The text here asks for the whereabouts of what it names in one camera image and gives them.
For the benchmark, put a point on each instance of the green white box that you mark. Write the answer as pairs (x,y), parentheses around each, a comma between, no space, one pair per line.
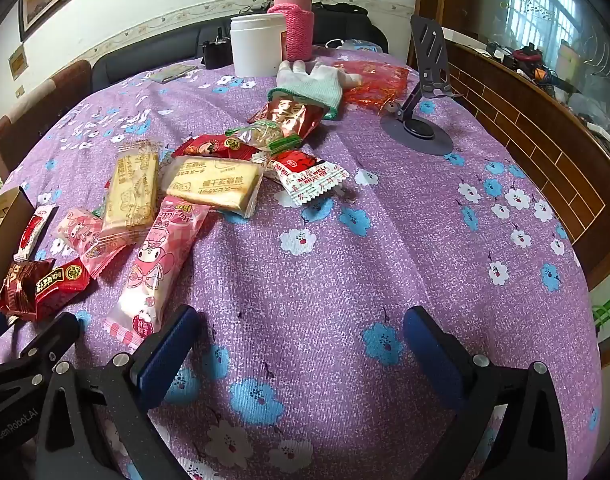
(607,312)

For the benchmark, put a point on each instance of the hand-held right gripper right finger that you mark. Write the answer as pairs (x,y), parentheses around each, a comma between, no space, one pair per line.
(430,355)

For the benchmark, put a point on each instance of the wooden sideboard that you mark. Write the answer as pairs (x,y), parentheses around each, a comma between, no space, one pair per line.
(535,160)

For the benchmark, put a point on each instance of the clear green candy packet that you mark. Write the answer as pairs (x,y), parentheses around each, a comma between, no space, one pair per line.
(260,135)

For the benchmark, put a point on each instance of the thin booklet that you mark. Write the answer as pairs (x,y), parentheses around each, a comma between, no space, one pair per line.
(172,74)

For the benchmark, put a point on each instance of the grey phone stand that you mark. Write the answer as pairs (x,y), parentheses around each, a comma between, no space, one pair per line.
(420,135)

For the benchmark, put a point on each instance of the black bag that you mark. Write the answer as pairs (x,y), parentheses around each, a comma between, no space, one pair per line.
(342,17)

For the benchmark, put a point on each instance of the red gold foil snack packet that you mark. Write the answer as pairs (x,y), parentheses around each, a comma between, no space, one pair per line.
(285,115)

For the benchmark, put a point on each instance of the large wall mirror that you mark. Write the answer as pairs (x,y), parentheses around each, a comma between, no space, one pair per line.
(535,0)

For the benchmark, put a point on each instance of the red white strawberry snack packet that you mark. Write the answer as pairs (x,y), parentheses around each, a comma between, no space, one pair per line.
(305,172)

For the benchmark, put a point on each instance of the large pink cartoon snack packet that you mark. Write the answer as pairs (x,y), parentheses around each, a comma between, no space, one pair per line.
(155,265)

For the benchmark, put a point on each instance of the white plastic jar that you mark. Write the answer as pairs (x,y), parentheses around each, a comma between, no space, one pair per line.
(257,45)

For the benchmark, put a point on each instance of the light blue face mask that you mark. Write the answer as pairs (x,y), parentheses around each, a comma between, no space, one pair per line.
(357,45)

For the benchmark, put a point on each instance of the black sofa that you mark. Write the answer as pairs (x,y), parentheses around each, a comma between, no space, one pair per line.
(145,47)

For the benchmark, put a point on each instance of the red cartoon snack packet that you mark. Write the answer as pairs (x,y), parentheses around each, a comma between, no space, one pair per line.
(200,146)

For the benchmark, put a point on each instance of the small pink snack packet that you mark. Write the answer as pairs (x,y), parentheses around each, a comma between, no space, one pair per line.
(82,237)

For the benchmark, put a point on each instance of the white green plastic bag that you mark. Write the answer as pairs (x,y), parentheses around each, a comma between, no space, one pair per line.
(310,87)

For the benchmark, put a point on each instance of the red gold label snack packet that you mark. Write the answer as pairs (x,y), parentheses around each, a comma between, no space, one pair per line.
(61,282)

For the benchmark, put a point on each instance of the yellow cracker packet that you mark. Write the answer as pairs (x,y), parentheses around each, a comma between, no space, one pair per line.
(215,186)
(130,195)

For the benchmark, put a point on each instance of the red plastic bag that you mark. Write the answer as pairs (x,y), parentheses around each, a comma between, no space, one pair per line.
(380,82)

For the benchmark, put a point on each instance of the brown chair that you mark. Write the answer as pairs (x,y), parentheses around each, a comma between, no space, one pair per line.
(0,142)
(60,92)

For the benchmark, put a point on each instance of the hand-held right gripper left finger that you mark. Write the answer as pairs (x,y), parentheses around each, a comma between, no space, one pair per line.
(171,347)

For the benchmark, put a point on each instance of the slim red white snack packet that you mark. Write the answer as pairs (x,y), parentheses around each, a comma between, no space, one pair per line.
(32,232)

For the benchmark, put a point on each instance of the purple floral tablecloth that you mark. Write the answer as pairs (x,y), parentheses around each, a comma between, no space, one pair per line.
(335,260)

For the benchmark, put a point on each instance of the pink thermos with knitted sleeve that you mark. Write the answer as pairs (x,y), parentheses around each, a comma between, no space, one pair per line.
(297,30)

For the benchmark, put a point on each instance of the small black device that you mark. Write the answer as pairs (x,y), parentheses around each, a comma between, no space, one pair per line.
(216,52)

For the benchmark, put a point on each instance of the dark red foil snack packet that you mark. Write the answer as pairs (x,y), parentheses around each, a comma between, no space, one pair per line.
(16,291)

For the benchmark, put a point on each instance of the small wall plaque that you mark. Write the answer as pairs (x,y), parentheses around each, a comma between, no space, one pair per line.
(18,61)

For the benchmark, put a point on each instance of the brown cardboard box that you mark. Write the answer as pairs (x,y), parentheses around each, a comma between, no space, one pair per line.
(5,217)

